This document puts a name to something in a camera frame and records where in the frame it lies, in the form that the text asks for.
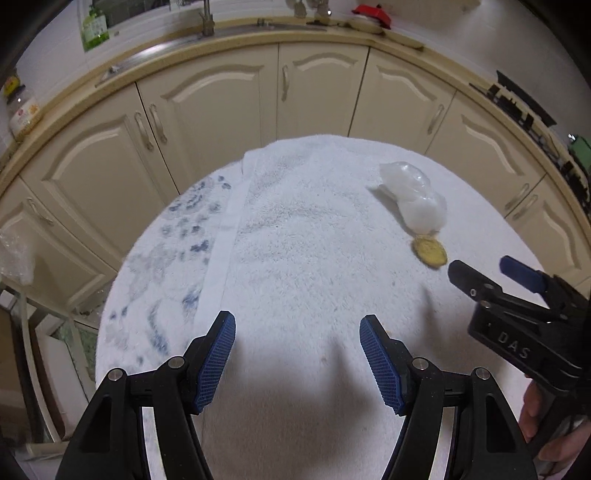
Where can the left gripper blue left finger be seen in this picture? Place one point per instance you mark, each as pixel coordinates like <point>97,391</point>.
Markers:
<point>206,358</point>

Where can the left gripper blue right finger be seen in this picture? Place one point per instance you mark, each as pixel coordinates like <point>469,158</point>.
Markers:
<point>389,361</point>

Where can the steel kitchen sink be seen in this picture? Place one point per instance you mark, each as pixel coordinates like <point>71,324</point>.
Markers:
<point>161,49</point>

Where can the person's right hand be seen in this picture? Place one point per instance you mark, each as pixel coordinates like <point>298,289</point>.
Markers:
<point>562,450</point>

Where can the white towel table cover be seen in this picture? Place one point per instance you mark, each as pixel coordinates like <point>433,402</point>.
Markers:
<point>299,243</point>

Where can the small brown potato piece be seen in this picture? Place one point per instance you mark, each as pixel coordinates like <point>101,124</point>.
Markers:
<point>430,251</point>

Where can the white clear plastic bag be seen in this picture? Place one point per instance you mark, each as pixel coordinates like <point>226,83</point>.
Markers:
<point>423,209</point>

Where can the green electric cooker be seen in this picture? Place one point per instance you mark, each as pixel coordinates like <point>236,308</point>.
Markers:
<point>580,149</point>

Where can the black gas stove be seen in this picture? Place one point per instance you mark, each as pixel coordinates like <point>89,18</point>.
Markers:
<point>533,119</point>

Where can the glass jar with lid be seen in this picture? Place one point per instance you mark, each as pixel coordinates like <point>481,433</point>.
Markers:
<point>24,110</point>

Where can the steel faucet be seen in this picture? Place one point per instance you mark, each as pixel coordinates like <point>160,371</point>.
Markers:
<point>207,20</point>

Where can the green dish soap bottle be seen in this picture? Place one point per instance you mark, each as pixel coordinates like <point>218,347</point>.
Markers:
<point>94,29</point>

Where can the red pot lid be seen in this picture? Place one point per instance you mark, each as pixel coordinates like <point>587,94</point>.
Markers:
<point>377,13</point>

